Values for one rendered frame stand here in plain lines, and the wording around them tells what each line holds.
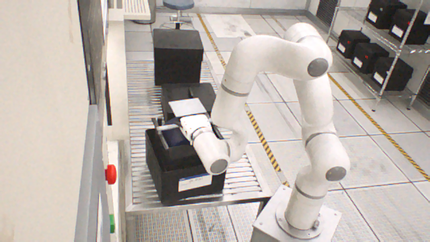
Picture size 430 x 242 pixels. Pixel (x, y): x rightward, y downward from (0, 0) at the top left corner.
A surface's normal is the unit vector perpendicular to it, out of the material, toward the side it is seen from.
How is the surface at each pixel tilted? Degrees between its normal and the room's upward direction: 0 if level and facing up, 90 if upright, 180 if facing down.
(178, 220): 0
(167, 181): 90
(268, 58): 83
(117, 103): 90
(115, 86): 90
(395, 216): 0
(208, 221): 0
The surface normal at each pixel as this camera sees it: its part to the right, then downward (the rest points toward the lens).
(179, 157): 0.38, 0.57
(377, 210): 0.10, -0.81
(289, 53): -0.65, 0.14
